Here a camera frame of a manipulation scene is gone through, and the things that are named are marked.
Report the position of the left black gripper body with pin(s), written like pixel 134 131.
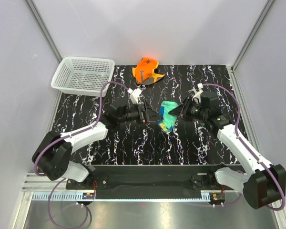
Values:
pixel 134 114

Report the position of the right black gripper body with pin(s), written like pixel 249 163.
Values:
pixel 191 110

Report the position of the yellow blue crocodile towel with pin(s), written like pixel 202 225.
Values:
pixel 168 121

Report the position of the orange grey towel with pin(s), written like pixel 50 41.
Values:
pixel 146 72

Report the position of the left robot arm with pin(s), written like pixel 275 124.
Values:
pixel 53 156

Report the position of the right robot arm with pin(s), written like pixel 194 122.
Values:
pixel 224 128

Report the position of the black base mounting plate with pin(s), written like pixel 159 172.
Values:
pixel 187 176

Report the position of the white perforated plastic basket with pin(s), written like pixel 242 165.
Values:
pixel 83 76

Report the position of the right small connector board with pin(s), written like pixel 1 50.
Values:
pixel 218 196

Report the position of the small connector board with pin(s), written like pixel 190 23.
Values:
pixel 218 196
pixel 88 195

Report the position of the left small connector board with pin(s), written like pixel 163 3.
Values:
pixel 88 195

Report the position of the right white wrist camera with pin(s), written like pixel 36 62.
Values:
pixel 197 97

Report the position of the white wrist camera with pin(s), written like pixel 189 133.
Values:
pixel 134 95
pixel 197 97

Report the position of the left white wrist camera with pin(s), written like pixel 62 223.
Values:
pixel 134 95

